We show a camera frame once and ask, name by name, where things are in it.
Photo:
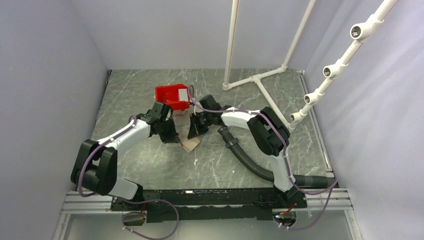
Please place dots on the stack of white cards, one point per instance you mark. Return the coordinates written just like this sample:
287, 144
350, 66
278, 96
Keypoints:
183, 95

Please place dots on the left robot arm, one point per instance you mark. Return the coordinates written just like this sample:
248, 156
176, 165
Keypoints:
95, 170

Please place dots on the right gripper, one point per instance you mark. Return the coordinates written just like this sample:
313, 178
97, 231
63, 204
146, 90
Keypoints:
194, 130

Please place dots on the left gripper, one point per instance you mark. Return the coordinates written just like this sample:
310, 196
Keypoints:
173, 137

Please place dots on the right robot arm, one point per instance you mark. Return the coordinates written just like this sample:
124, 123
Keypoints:
270, 134

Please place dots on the tan leather card holder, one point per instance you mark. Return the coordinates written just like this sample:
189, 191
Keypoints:
187, 144

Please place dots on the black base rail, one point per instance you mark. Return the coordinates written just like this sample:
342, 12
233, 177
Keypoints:
258, 203

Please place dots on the red plastic bin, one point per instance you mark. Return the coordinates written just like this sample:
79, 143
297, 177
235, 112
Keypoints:
168, 94

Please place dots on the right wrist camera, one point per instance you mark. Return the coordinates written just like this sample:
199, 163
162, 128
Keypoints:
208, 102

